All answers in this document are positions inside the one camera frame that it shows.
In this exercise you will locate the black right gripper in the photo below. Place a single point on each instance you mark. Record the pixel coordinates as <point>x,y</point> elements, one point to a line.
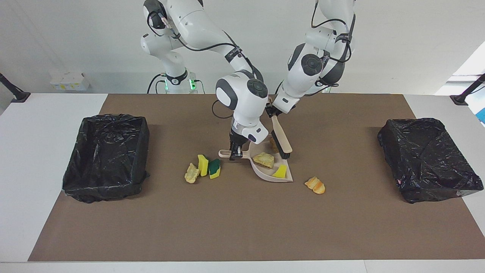
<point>237,140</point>

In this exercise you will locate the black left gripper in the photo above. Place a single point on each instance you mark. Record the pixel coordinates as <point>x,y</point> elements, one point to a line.
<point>272,110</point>

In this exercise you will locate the beige hand brush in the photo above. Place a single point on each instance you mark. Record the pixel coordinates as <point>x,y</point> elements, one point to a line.
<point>280,132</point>

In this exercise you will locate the green topped sponge piece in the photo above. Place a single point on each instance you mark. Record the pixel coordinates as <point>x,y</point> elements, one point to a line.
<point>215,168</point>

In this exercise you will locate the large pale bread chunk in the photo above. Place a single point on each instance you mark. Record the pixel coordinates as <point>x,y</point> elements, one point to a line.
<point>264,160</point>

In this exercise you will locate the beige plastic dustpan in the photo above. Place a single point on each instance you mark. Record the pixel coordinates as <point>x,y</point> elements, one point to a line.
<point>259,172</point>

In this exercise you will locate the brown oval bread roll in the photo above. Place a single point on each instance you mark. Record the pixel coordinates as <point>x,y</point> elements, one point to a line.
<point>273,145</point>

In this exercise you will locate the yellow sponge green edge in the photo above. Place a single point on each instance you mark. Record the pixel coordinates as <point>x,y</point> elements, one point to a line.
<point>203,166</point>

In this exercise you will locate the small pale bread chunk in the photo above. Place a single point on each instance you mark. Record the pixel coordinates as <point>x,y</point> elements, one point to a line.
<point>191,173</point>

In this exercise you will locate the plain yellow sponge piece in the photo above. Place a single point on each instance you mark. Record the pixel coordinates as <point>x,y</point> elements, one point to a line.
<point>281,172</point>

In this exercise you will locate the striped orange bread piece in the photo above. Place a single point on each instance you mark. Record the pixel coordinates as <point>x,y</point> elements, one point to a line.
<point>316,185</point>

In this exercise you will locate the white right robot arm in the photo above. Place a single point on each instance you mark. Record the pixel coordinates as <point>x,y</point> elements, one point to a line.
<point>242,98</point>

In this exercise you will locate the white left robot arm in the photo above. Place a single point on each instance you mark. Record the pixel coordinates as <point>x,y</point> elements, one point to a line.
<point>307,76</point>

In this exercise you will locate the black bag lined bin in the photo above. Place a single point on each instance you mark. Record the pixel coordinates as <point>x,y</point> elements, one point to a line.
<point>428,159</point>
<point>106,159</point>

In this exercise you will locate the brown table mat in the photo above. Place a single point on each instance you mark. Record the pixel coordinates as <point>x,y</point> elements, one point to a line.
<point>242,227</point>

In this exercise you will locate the black clamp stand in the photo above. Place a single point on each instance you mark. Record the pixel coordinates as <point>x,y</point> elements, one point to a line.
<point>460,99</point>
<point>19,95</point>

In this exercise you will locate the blue object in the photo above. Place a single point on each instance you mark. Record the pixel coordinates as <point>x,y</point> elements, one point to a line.
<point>482,115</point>

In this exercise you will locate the white wall outlet box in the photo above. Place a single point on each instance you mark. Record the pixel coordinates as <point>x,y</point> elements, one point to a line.
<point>70,81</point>

